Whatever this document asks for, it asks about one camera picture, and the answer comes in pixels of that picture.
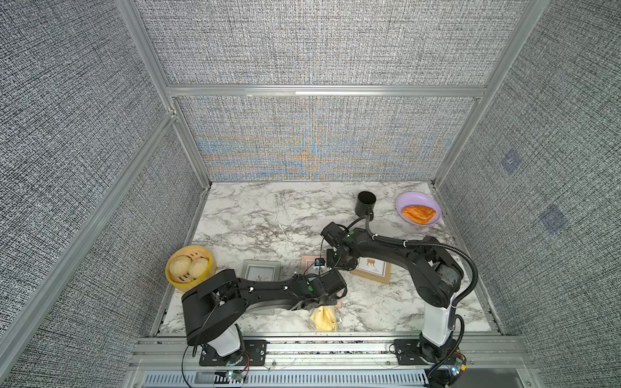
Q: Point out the yellow bamboo steamer basket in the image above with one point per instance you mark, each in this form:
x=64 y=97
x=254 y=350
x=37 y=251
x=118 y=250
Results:
x=194 y=252

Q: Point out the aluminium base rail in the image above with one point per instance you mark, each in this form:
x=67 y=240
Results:
x=344 y=359

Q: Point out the pink picture frame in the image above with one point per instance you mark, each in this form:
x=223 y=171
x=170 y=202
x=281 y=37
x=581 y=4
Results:
x=312 y=265

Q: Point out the orange pastry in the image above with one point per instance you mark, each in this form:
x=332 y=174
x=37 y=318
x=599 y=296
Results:
x=418 y=214

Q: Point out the right steamed bun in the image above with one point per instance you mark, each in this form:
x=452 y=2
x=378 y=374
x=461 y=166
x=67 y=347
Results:
x=198 y=267

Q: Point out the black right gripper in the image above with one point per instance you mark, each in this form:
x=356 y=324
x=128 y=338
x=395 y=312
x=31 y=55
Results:
x=345 y=266

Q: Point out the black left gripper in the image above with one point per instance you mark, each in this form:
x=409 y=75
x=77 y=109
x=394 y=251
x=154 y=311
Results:
x=332 y=301

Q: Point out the left steamed bun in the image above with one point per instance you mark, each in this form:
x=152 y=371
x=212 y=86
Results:
x=178 y=269

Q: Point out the tan wooden picture frame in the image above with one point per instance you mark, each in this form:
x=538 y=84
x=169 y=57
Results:
x=373 y=269

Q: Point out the yellow cleaning cloth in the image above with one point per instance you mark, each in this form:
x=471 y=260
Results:
x=324 y=318

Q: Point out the black mug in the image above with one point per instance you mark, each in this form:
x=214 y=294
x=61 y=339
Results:
x=365 y=203

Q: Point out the steamed bun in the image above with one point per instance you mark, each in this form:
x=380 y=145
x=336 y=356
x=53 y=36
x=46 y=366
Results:
x=178 y=269
x=198 y=267

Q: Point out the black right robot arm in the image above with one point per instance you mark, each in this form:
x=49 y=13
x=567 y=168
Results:
x=456 y=275

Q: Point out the grey-green picture frame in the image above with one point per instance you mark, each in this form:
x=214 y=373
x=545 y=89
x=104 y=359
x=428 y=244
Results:
x=261 y=270

